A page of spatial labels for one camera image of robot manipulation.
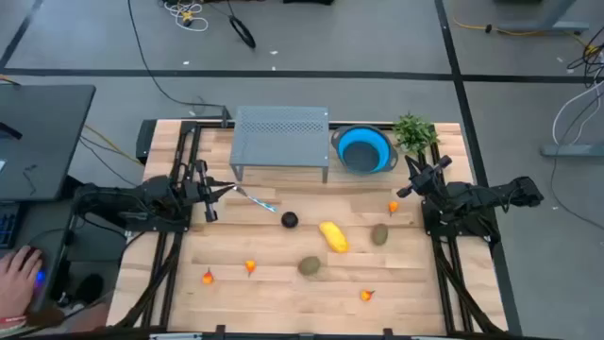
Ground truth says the black keyboard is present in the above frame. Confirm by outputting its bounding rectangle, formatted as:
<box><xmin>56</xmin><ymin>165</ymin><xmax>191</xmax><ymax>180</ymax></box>
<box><xmin>0</xmin><ymin>201</ymin><xmax>21</xmax><ymax>250</ymax></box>

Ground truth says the black rectangular box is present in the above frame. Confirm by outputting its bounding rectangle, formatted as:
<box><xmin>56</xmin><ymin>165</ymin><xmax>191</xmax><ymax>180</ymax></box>
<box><xmin>135</xmin><ymin>118</ymin><xmax>159</xmax><ymax>165</ymax></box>

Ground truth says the black desk caster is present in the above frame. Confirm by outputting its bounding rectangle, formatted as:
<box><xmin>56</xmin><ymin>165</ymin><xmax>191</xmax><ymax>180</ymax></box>
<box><xmin>50</xmin><ymin>288</ymin><xmax>75</xmax><ymax>308</ymax></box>

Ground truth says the black cable bundle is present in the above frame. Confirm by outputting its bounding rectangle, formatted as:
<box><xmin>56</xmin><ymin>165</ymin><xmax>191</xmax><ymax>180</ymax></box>
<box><xmin>565</xmin><ymin>40</ymin><xmax>604</xmax><ymax>91</ymax></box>

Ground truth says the dark grey side table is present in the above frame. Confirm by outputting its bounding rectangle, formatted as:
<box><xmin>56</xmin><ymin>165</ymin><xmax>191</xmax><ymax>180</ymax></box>
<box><xmin>0</xmin><ymin>197</ymin><xmax>79</xmax><ymax>316</ymax></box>

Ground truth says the yellow mango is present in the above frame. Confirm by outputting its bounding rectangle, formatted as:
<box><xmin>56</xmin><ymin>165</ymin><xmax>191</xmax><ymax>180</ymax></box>
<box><xmin>318</xmin><ymin>220</ymin><xmax>351</xmax><ymax>254</ymax></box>

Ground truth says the person's hand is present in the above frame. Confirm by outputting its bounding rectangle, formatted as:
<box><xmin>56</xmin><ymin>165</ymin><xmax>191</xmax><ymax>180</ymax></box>
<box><xmin>0</xmin><ymin>245</ymin><xmax>44</xmax><ymax>323</ymax></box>

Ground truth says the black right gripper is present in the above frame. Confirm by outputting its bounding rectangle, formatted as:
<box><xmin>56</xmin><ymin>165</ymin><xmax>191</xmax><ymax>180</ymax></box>
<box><xmin>396</xmin><ymin>154</ymin><xmax>454</xmax><ymax>200</ymax></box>

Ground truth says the green plant in white pot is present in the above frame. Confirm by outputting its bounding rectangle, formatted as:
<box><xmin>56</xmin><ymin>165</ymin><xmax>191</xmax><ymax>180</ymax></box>
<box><xmin>392</xmin><ymin>111</ymin><xmax>440</xmax><ymax>156</ymax></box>

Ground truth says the white floor cable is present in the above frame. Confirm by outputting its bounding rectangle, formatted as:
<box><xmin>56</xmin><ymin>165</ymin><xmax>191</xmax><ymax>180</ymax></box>
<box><xmin>550</xmin><ymin>77</ymin><xmax>604</xmax><ymax>146</ymax></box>

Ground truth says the blue collapsible colander grey rim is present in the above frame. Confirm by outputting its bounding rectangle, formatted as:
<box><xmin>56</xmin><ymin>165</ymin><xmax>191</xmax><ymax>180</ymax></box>
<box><xmin>329</xmin><ymin>124</ymin><xmax>400</xmax><ymax>176</ymax></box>

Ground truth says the grey perforated metal shelf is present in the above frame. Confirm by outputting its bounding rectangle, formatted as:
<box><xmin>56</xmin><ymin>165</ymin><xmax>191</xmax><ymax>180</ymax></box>
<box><xmin>229</xmin><ymin>105</ymin><xmax>330</xmax><ymax>184</ymax></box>

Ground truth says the yellow floor cable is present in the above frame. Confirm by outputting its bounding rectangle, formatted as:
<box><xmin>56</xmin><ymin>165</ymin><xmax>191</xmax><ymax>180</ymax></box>
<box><xmin>451</xmin><ymin>17</ymin><xmax>603</xmax><ymax>56</ymax></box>

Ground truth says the black cable loop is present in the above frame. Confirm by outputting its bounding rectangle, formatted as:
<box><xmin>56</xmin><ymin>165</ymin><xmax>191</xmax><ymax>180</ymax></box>
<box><xmin>227</xmin><ymin>13</ymin><xmax>258</xmax><ymax>50</ymax></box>

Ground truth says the long black floor cable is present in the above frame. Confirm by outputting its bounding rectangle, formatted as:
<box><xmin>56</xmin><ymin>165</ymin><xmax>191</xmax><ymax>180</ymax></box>
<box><xmin>126</xmin><ymin>0</ymin><xmax>227</xmax><ymax>110</ymax></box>

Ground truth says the person's black shoe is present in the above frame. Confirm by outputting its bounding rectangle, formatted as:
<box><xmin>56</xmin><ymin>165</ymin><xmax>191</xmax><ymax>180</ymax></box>
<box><xmin>75</xmin><ymin>273</ymin><xmax>106</xmax><ymax>306</ymax></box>

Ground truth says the thin yellow cable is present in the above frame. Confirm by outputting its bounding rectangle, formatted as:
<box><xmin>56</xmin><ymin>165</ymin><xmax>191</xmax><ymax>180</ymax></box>
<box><xmin>83</xmin><ymin>124</ymin><xmax>143</xmax><ymax>166</ymax></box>

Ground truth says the black diagonal stand beam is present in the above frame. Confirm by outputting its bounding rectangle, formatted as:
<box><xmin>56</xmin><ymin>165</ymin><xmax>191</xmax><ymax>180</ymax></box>
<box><xmin>63</xmin><ymin>175</ymin><xmax>85</xmax><ymax>199</ymax></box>

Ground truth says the brown kiwi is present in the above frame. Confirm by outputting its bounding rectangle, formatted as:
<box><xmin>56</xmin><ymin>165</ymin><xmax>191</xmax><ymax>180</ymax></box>
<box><xmin>296</xmin><ymin>255</ymin><xmax>322</xmax><ymax>277</ymax></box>
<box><xmin>370</xmin><ymin>223</ymin><xmax>390</xmax><ymax>247</ymax></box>

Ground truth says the dark grey desk top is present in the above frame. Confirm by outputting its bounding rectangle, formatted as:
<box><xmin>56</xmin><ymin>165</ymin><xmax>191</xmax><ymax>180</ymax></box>
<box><xmin>0</xmin><ymin>84</ymin><xmax>97</xmax><ymax>203</ymax></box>

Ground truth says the white cable coil yellow plug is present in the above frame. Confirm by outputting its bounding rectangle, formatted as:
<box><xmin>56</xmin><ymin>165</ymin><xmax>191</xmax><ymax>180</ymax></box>
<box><xmin>161</xmin><ymin>0</ymin><xmax>210</xmax><ymax>33</ymax></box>

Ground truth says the black flat desk device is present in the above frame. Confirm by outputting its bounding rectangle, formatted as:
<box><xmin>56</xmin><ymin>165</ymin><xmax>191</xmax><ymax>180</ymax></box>
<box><xmin>0</xmin><ymin>121</ymin><xmax>24</xmax><ymax>141</ymax></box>

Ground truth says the grey desk foot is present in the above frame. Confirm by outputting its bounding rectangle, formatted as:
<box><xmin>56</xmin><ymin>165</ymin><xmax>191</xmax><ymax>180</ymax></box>
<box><xmin>540</xmin><ymin>143</ymin><xmax>604</xmax><ymax>159</ymax></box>

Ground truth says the knife with blue striped handle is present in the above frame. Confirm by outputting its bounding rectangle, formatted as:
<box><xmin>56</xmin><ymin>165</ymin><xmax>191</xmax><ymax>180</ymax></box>
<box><xmin>234</xmin><ymin>185</ymin><xmax>278</xmax><ymax>213</ymax></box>

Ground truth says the thin black floor cable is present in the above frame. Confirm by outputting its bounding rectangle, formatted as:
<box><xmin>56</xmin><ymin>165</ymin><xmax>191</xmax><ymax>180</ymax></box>
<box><xmin>548</xmin><ymin>92</ymin><xmax>604</xmax><ymax>232</ymax></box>

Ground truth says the black mouse with glowing light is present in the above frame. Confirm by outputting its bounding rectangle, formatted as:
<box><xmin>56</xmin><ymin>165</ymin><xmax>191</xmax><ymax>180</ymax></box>
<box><xmin>25</xmin><ymin>246</ymin><xmax>48</xmax><ymax>297</ymax></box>

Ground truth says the grey desk leg base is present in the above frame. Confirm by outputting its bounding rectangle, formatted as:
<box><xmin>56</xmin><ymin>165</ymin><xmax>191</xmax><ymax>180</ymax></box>
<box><xmin>493</xmin><ymin>0</ymin><xmax>591</xmax><ymax>34</ymax></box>

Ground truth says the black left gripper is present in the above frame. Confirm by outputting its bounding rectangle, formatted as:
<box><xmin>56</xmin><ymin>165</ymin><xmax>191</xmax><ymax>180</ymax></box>
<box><xmin>181</xmin><ymin>159</ymin><xmax>236</xmax><ymax>225</ymax></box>

